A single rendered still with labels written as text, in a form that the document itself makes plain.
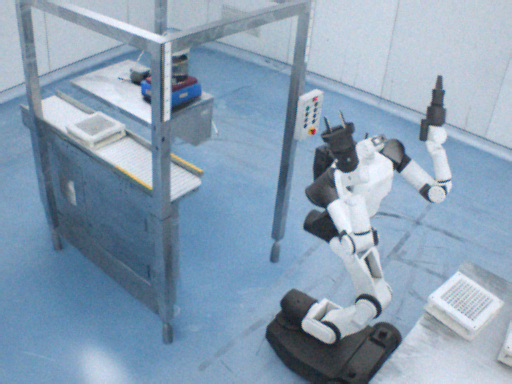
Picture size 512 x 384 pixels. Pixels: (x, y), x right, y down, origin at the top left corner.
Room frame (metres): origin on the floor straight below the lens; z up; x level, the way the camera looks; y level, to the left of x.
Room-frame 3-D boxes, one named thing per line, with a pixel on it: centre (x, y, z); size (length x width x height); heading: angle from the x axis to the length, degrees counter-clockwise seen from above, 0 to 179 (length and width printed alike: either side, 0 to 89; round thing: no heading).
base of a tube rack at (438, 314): (1.54, -0.91, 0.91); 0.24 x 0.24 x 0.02; 44
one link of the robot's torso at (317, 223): (2.05, -0.39, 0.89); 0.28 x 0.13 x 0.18; 56
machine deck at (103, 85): (2.33, 0.58, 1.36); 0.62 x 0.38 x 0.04; 53
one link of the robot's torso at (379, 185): (2.04, -0.42, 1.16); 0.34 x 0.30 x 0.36; 135
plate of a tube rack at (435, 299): (1.54, -0.91, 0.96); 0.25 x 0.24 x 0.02; 134
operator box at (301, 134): (2.78, -0.26, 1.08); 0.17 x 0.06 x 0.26; 143
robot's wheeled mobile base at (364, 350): (1.99, -0.48, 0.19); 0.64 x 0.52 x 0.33; 56
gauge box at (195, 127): (2.32, 0.34, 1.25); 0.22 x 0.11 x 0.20; 53
